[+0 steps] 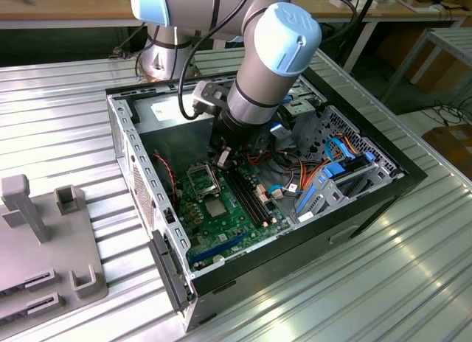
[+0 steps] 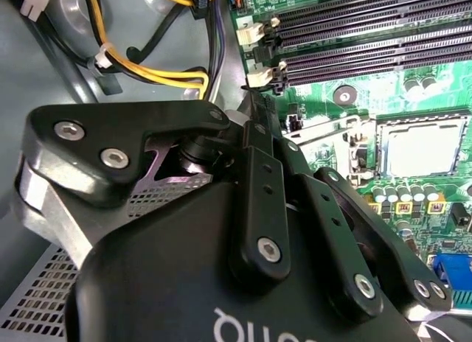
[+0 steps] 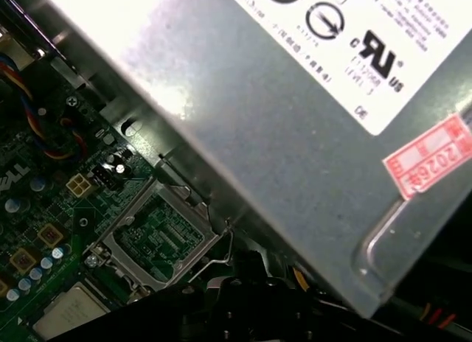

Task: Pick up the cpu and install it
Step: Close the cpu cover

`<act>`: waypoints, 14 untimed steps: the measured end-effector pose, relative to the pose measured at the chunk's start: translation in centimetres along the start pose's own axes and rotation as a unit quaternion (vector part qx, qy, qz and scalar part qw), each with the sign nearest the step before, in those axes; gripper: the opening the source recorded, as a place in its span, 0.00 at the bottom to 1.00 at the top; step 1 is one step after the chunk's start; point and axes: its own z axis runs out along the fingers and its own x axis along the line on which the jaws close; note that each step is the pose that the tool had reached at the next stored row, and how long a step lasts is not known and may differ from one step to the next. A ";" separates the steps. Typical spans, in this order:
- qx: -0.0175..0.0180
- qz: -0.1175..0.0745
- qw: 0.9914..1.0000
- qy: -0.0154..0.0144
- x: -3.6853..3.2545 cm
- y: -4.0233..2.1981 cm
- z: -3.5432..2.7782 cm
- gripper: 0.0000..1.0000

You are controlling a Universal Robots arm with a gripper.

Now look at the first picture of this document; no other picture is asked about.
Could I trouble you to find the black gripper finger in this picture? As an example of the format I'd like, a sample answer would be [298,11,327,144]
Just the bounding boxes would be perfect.
[215,145,235,170]

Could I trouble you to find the metal socket cover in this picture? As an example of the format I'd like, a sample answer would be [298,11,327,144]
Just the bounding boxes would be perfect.
[187,164,222,200]

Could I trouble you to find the silver CPU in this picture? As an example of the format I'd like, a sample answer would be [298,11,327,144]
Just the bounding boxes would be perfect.
[204,199,227,219]

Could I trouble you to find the grey power supply unit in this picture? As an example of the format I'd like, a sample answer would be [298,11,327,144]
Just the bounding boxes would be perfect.
[131,91,222,173]

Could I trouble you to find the grey optical drive cage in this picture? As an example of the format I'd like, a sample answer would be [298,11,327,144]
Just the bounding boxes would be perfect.
[283,76,329,136]

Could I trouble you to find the green motherboard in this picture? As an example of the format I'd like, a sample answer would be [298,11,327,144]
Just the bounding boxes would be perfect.
[173,170,296,275]

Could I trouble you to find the blue expansion slot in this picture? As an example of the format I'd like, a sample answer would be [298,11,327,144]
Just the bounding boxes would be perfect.
[190,229,247,265]

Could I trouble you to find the blue disk carrier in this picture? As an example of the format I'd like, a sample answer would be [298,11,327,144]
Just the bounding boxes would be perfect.
[323,152,378,181]

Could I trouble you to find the grey perforated disk bay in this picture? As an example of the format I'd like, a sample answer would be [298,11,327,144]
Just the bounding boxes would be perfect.
[294,105,409,225]

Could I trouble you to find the black open PC case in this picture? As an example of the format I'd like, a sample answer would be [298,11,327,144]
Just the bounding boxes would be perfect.
[105,61,428,334]

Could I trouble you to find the black case side latch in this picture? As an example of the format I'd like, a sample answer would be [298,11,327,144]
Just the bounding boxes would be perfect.
[147,229,195,314]

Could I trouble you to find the white flat box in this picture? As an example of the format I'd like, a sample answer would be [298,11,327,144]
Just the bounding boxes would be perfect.
[329,0,379,10]

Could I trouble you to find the black tripod stand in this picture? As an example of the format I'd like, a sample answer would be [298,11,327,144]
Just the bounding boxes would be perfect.
[333,0,383,69]

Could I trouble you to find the brown cardboard box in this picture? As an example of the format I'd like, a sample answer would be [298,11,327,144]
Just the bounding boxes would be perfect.
[375,24,425,76]
[421,123,472,170]
[409,46,468,96]

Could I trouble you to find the grey parts rack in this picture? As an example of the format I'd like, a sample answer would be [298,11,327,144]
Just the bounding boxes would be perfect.
[0,174,110,328]

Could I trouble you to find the long wooden desk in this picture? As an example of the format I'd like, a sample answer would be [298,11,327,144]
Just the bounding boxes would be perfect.
[0,0,472,74]

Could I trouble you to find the orange wire bundle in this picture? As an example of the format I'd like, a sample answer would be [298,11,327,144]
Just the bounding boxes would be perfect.
[300,161,329,192]
[246,150,276,168]

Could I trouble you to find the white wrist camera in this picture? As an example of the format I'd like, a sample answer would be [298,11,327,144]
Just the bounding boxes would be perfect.
[192,80,217,116]
[270,122,293,139]

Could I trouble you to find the red black fan wire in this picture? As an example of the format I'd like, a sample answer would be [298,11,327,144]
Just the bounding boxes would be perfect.
[152,151,178,206]

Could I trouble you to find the blue wire with pale plug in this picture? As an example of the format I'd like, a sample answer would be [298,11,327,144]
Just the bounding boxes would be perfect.
[268,183,300,201]

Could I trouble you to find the black camera cable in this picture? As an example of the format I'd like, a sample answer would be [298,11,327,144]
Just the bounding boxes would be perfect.
[177,0,259,121]
[294,0,361,44]

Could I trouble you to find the blue disk wire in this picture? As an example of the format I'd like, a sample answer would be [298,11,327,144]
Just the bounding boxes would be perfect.
[326,136,358,165]

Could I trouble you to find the blue plastic rail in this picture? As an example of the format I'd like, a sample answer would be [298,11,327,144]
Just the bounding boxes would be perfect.
[296,179,326,214]

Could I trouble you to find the grey metal frame shelf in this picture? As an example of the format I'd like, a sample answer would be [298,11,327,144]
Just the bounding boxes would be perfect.
[381,27,472,104]

